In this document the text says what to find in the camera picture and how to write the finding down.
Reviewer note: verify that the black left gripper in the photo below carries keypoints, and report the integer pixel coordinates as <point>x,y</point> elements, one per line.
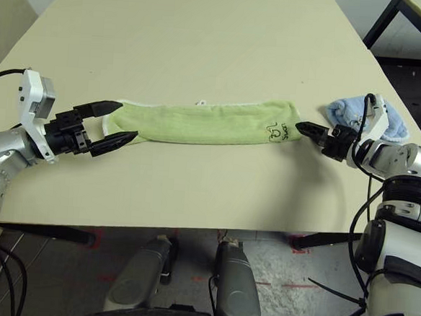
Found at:
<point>67,133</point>

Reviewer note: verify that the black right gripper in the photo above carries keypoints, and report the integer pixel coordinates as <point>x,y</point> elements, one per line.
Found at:
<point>339,143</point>

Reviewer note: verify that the green terry towel white trim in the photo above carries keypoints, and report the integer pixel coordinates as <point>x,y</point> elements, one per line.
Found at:
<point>205,125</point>

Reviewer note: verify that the folded light blue towel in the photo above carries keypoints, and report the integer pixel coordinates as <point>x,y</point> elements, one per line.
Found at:
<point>340,111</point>

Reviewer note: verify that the black table foot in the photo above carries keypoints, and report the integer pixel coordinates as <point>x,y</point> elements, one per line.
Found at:
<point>64,234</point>
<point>320,239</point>

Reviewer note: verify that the black zip tie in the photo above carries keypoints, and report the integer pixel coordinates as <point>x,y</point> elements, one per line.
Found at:
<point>331,289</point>

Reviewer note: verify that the grey left robot leg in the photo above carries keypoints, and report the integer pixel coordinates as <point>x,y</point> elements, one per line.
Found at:
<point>133,286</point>

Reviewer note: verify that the grey robot leg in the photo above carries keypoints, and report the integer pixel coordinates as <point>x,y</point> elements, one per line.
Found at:
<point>237,297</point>
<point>133,286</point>

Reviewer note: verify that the grey right robot leg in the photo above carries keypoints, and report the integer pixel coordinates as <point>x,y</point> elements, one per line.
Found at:
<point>237,297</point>

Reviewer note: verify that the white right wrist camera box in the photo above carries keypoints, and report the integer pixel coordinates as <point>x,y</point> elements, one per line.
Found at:
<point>379,123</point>

